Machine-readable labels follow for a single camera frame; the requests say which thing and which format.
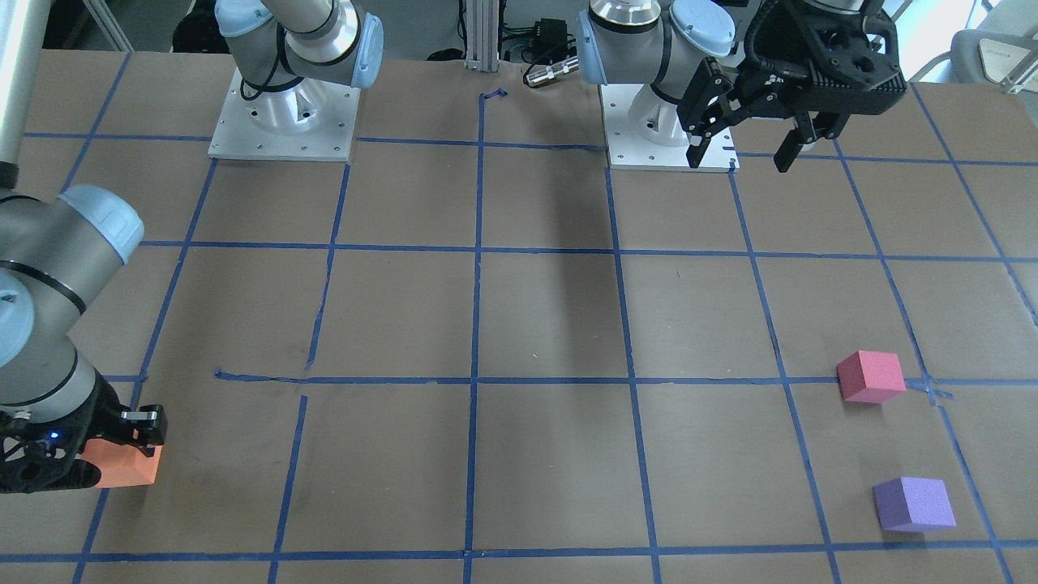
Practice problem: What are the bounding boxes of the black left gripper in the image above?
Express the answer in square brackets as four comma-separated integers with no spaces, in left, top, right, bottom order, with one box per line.
[680,16,907,173]

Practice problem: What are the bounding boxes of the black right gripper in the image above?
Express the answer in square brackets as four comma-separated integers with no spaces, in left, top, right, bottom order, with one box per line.
[1,376,168,494]

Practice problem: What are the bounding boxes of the orange foam block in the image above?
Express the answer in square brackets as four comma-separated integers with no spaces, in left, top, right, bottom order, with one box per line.
[80,439,163,488]

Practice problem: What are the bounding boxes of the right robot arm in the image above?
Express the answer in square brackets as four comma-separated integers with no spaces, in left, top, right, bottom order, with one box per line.
[1,1,385,494]

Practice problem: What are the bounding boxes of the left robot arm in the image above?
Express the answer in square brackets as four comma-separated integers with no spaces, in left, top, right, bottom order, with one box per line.
[576,1,908,173]

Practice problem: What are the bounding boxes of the grey chair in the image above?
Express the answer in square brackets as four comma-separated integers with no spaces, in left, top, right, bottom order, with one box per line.
[950,29,1037,95]

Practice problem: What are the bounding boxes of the black electronics box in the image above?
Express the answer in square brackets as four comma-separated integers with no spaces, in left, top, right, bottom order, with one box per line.
[530,18,568,57]

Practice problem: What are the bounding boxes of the silver cylindrical connector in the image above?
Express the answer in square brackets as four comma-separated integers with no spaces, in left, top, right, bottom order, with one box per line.
[522,56,581,89]

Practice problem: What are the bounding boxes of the pink foam block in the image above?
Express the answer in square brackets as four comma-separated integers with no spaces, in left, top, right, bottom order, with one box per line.
[837,350,906,404]

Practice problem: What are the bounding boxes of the purple foam block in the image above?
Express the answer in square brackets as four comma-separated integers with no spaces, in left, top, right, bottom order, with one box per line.
[872,476,957,533]

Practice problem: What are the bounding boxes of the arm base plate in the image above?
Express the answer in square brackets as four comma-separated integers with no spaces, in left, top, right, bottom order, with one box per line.
[208,71,361,162]
[599,83,740,173]

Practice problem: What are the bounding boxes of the aluminium frame post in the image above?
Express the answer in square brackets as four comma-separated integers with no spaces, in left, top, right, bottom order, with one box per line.
[462,0,504,73]

